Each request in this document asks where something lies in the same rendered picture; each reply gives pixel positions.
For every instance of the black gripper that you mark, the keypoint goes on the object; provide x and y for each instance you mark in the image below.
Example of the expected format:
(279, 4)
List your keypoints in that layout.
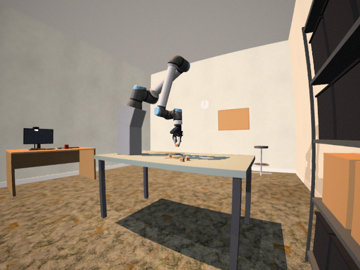
(179, 134)

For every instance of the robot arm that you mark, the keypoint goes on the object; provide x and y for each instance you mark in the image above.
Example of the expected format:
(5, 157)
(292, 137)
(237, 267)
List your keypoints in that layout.
(176, 66)

